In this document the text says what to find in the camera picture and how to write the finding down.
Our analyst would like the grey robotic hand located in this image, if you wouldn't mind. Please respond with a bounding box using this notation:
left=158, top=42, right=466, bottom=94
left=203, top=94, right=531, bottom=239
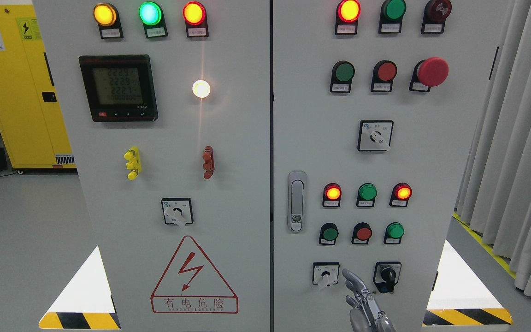
left=342, top=268, right=396, bottom=332

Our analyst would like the silver cabinet door handle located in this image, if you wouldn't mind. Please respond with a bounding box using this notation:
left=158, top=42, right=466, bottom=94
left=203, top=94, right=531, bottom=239
left=287, top=171, right=307, bottom=232

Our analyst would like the red push button lower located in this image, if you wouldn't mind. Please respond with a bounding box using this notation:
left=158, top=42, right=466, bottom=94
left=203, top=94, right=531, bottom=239
left=351, top=222, right=373, bottom=244

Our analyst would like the red push button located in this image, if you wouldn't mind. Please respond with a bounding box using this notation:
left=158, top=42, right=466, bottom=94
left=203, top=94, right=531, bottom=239
left=351, top=222, right=373, bottom=244
left=370, top=59, right=397, bottom=93

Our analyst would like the green push button lower right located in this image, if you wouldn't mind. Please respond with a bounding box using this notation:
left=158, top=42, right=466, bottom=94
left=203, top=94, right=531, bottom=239
left=383, top=222, right=405, bottom=244

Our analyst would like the green lamp middle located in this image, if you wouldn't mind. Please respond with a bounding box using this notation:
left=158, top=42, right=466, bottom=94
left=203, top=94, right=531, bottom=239
left=356, top=183, right=378, bottom=208

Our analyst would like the red lit lamp middle left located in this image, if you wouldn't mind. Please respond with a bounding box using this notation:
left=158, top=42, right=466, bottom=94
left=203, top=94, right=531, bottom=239
left=322, top=183, right=342, bottom=208

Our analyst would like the red lit lamp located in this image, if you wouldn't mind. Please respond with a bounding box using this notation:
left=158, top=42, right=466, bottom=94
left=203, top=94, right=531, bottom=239
left=322, top=183, right=342, bottom=208
left=389, top=182, right=413, bottom=208

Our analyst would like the red lit lamp middle right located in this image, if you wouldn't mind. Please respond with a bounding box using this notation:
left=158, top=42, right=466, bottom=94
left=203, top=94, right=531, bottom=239
left=389, top=182, right=413, bottom=208

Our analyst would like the red electric hazard sticker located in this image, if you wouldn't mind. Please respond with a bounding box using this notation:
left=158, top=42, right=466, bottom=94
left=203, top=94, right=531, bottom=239
left=150, top=236, right=239, bottom=314

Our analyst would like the grey curtain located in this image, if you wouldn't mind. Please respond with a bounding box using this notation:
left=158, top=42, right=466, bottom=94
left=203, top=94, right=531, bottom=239
left=457, top=0, right=531, bottom=296

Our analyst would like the grey electrical cabinet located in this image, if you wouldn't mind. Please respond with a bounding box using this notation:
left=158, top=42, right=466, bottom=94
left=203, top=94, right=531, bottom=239
left=34, top=0, right=513, bottom=332

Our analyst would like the red terminal connector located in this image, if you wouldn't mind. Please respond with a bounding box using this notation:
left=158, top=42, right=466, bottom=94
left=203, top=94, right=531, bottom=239
left=202, top=146, right=215, bottom=179

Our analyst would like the red push button upper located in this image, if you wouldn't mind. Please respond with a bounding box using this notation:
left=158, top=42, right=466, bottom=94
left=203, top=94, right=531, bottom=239
left=370, top=59, right=397, bottom=93

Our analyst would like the green push button upper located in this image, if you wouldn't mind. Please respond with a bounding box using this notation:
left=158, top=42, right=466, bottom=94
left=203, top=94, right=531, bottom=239
left=330, top=60, right=355, bottom=93

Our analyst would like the red emergency stop button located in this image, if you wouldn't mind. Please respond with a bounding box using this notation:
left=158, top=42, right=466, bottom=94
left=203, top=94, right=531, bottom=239
left=408, top=57, right=449, bottom=93

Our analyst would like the yellow terminal connector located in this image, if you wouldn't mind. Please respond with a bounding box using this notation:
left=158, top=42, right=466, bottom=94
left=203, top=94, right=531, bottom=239
left=124, top=146, right=142, bottom=181

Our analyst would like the white lit indicator lamp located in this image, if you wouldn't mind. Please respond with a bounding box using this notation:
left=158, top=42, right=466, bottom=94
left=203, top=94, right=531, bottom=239
left=192, top=79, right=211, bottom=99

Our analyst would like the red indicator lamp top right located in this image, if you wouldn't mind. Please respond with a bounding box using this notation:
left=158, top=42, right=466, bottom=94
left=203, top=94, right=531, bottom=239
left=335, top=0, right=362, bottom=35

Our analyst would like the red indicator lamp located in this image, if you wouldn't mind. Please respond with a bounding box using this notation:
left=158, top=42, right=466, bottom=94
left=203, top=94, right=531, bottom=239
left=335, top=0, right=362, bottom=35
left=183, top=1, right=209, bottom=38

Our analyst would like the green indicator lamp top right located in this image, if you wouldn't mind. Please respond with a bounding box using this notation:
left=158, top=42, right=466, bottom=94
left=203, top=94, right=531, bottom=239
left=378, top=0, right=407, bottom=34

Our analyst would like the green indicator lamp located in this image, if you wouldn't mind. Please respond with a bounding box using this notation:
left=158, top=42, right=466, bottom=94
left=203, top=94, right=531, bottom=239
left=378, top=0, right=407, bottom=34
left=138, top=1, right=168, bottom=39

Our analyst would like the dark red buzzer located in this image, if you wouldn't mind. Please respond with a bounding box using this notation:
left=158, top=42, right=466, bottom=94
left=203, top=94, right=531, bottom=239
left=421, top=0, right=452, bottom=34

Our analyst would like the black digital power meter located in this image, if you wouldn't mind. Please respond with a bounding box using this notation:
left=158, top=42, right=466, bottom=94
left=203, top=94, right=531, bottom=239
left=79, top=54, right=158, bottom=122

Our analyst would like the red indicator lamp top left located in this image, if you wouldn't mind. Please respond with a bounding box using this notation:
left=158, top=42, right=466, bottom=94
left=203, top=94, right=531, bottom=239
left=183, top=1, right=209, bottom=38

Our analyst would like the green indicator lamp top left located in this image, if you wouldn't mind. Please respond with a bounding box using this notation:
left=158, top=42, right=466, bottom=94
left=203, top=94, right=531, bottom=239
left=138, top=1, right=168, bottom=39

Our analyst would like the yellow indicator lamp top left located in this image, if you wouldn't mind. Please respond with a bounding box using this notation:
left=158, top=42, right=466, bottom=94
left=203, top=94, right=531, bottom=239
left=93, top=3, right=124, bottom=39

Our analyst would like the yellow safety cabinet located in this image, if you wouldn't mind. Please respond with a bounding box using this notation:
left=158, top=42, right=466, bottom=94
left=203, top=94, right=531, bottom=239
left=0, top=4, right=76, bottom=170

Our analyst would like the black knob selector switch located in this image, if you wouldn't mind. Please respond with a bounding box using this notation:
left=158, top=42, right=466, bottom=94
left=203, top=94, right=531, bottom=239
left=373, top=262, right=402, bottom=294

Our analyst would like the white bottom selector switch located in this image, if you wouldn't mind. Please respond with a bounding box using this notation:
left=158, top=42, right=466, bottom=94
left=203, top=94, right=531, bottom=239
left=312, top=262, right=341, bottom=291

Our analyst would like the right door upper selector switch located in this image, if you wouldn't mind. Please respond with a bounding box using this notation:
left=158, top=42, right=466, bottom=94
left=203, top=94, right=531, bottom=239
left=357, top=120, right=394, bottom=152

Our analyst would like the door selector switch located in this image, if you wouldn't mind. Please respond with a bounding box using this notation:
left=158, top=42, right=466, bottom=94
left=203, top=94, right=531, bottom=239
left=357, top=120, right=394, bottom=152
left=161, top=198, right=194, bottom=226

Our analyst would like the left door selector switch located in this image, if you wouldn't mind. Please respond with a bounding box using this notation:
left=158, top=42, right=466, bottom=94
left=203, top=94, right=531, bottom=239
left=161, top=198, right=194, bottom=226

